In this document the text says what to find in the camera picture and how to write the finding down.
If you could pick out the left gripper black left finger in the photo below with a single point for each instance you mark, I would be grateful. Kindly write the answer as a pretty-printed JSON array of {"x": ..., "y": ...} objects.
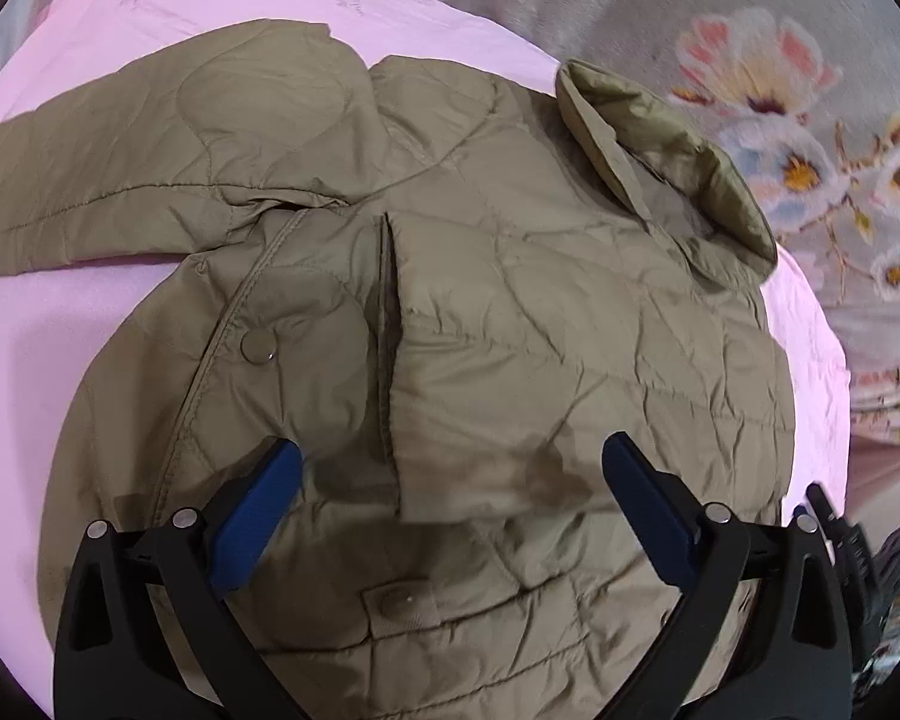
[{"x": 144, "y": 630}]

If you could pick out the pink bed sheet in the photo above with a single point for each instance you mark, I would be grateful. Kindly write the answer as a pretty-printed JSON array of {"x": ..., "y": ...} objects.
[{"x": 52, "y": 324}]

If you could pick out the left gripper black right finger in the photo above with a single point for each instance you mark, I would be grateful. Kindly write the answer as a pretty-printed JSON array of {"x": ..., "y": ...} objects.
[{"x": 792, "y": 659}]

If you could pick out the grey floral blanket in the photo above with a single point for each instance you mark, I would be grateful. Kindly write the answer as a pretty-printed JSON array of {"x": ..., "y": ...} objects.
[{"x": 804, "y": 95}]

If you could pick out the olive quilted jacket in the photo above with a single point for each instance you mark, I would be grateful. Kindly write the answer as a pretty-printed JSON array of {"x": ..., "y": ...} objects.
[{"x": 448, "y": 290}]

